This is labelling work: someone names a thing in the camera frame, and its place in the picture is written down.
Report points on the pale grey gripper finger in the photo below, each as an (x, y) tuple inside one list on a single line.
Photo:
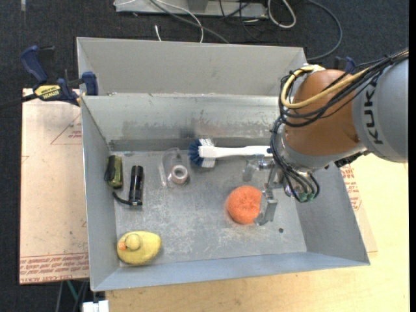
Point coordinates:
[(268, 210), (249, 171)]

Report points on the orange round sponge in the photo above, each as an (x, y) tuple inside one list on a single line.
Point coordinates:
[(243, 205)]

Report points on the white and blue dish brush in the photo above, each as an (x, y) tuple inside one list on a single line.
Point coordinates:
[(224, 152)]

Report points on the grey metal bin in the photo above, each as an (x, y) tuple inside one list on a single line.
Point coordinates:
[(195, 213)]

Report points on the clear tape dispenser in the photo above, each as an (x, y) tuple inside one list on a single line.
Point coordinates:
[(177, 172)]

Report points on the yellow rubber duck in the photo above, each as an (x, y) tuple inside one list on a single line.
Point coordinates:
[(139, 248)]

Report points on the dark green small flashlight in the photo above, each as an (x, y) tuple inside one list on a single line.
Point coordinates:
[(115, 171)]

